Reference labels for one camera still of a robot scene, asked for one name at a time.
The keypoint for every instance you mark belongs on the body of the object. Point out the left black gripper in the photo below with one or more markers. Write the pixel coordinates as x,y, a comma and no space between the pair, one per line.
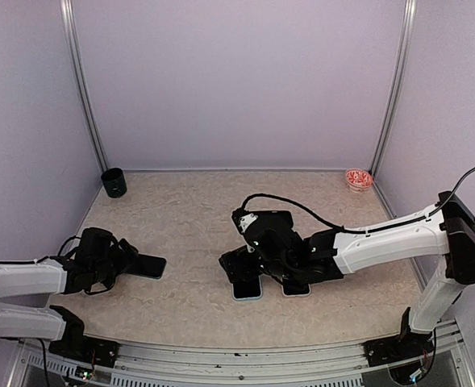
124,262

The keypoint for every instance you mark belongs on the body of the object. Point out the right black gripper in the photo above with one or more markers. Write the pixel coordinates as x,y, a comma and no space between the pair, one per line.
247,272

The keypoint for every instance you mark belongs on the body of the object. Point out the light blue phone case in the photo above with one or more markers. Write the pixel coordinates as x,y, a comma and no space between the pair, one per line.
246,299

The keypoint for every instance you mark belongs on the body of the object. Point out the blue-edged phone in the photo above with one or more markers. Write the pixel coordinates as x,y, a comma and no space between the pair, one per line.
246,290

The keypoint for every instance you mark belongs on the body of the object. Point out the teal-edged phone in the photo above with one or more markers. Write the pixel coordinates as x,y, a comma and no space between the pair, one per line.
148,266

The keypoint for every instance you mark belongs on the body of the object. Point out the black phone case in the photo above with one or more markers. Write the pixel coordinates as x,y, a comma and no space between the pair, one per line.
285,215

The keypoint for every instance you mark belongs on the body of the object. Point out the purple phone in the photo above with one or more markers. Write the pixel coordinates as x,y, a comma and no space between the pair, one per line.
295,288

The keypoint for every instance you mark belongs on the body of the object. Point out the pink phone case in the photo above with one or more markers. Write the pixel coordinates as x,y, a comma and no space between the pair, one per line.
297,294

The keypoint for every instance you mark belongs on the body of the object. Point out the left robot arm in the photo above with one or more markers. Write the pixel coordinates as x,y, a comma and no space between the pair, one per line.
98,259

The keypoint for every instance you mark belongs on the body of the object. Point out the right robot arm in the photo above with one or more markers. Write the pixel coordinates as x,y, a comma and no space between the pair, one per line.
274,249

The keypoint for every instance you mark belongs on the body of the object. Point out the dark green cup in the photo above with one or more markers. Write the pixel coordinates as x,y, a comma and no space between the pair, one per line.
114,183

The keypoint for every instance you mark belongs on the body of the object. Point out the red patterned bowl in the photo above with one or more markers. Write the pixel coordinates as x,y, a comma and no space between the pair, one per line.
358,180

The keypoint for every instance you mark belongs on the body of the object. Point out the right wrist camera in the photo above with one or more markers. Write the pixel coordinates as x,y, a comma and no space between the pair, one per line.
243,219

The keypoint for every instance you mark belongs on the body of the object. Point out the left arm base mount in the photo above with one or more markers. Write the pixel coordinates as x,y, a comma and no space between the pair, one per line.
75,345

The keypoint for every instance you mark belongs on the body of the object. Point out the aluminium front rail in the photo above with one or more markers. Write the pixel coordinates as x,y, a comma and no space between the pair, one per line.
338,364

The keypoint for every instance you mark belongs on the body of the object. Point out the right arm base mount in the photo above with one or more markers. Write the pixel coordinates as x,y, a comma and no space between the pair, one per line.
403,346

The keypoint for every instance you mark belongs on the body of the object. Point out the right aluminium post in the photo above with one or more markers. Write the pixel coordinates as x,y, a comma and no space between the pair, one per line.
408,21

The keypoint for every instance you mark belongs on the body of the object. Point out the aluminium post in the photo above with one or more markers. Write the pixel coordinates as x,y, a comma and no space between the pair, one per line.
408,21
66,8

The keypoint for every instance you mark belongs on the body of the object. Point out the left aluminium post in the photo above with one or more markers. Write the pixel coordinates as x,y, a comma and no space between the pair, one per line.
66,8

